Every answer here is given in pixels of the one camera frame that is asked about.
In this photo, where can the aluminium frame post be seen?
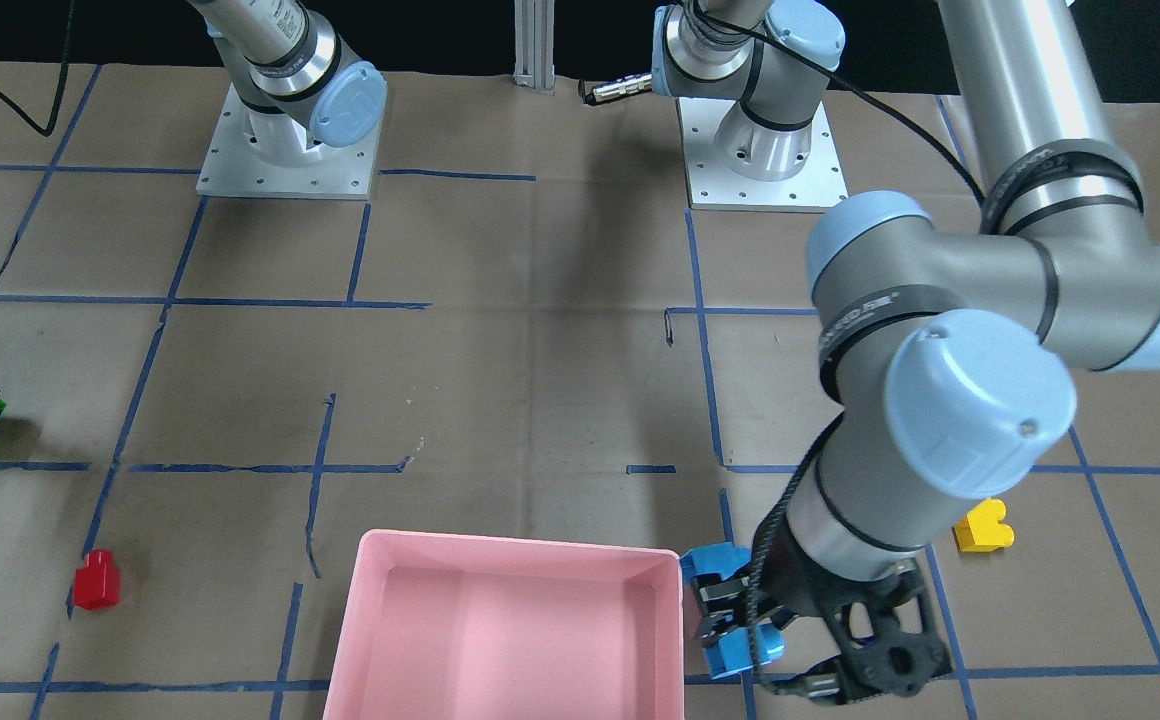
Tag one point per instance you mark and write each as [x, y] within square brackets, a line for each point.
[533, 45]

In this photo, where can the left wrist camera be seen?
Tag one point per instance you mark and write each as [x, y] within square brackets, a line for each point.
[886, 632]

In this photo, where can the blue toy block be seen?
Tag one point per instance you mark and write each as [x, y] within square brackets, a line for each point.
[716, 578]

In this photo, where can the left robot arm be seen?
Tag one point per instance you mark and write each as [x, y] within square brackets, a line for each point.
[950, 356]

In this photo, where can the pink plastic box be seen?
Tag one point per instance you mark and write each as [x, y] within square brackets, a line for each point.
[440, 626]

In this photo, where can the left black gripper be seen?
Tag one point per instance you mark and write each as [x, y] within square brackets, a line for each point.
[786, 594]

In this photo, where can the yellow toy block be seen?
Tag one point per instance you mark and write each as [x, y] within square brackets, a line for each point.
[984, 528]

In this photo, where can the red toy block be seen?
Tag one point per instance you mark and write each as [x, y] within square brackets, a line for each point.
[96, 583]

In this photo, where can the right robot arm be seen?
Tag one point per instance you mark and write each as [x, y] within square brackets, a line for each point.
[244, 187]

